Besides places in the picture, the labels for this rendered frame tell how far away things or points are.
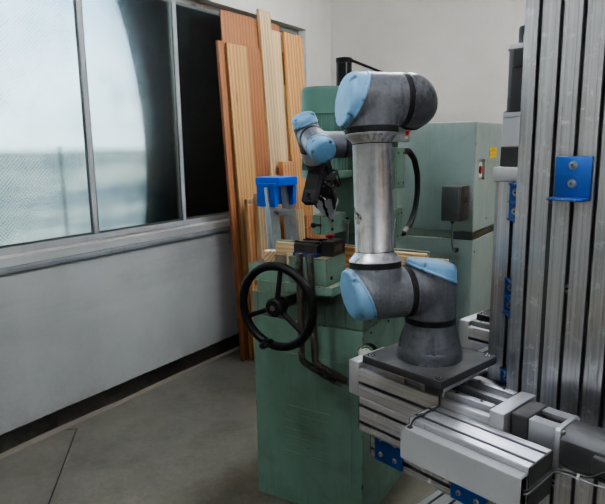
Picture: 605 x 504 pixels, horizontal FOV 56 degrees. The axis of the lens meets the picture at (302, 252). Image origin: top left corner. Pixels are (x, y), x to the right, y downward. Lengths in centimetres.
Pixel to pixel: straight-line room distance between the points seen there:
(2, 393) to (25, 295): 43
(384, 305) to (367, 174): 28
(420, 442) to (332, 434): 88
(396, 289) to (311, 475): 112
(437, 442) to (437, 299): 30
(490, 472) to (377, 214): 54
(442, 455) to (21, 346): 207
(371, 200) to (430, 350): 36
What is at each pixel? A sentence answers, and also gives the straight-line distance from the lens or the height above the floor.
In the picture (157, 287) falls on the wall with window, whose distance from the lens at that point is 328.
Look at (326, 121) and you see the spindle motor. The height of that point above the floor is 139.
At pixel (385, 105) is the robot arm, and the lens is 124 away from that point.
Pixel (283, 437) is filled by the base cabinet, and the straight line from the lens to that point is 222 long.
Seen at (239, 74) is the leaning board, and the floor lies 174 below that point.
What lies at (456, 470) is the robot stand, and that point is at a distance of 122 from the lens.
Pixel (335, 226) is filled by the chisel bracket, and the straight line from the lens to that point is 205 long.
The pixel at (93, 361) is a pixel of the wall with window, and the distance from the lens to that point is 309.
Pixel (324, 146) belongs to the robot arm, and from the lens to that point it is 159.
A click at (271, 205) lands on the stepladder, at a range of 291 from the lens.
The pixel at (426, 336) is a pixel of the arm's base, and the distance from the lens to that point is 133.
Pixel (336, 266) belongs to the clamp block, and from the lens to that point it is 186.
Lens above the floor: 130
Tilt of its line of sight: 10 degrees down
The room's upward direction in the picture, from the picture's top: 1 degrees counter-clockwise
